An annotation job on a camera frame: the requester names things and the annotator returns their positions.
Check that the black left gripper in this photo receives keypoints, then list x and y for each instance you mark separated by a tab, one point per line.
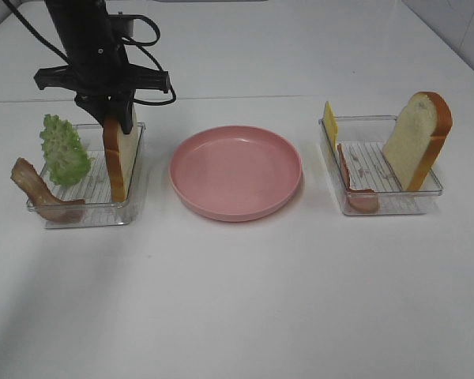
100	74

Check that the bread slice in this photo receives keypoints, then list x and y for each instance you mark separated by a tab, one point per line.
417	138
120	153

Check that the green lettuce leaf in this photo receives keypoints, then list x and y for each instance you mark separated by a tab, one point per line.
65	157

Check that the dark brown bacon strip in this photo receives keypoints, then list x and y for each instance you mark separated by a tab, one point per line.
35	189

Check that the yellow cheese slice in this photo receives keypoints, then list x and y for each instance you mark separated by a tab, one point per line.
330	124

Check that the pink bacon strip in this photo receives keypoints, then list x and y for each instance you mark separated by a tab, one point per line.
362	200

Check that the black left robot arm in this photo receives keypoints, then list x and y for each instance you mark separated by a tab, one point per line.
84	25

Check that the left clear plastic tray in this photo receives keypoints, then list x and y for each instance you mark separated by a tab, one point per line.
98	210

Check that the clear plastic tray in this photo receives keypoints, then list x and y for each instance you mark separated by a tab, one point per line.
98	210
362	139

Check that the pink round plate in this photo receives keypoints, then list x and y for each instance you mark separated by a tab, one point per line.
235	173

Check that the right clear plastic tray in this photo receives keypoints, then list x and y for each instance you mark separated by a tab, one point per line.
362	139

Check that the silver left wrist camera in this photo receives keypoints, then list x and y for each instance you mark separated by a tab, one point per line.
122	25

